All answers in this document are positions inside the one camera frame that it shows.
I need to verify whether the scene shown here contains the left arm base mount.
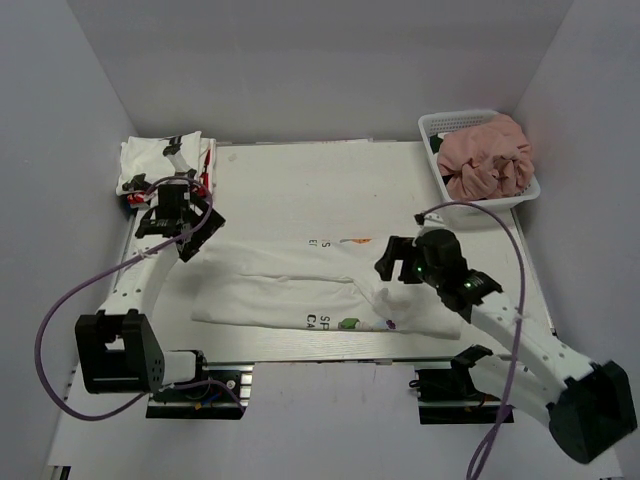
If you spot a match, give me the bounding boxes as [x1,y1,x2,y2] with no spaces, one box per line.
[146,364,254,420]

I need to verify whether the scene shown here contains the white plastic basket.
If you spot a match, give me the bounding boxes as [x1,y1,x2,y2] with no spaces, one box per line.
[418,109,541,213]

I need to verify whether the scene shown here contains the folded white printed t-shirt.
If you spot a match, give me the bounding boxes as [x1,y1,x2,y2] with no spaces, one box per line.
[116,131,216,196]

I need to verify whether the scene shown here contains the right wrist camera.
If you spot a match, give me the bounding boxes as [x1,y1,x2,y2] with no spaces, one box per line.
[413,212,446,232]

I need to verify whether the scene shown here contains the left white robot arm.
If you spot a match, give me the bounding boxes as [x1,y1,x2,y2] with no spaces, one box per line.
[75,182,225,399]

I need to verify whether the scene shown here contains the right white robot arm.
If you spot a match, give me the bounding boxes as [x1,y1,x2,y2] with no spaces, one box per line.
[375,229,638,464]

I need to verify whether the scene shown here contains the pink t-shirt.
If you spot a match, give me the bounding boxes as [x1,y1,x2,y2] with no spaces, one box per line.
[437,114,535,201]

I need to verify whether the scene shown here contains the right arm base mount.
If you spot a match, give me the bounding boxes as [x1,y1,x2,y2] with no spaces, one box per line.
[409,345,500,425]

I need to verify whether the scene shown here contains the dark green t-shirt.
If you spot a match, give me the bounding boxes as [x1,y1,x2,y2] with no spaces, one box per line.
[429,132,451,185]

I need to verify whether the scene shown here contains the white cartoon print t-shirt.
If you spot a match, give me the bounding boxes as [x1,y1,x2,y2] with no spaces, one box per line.
[191,239,462,340]

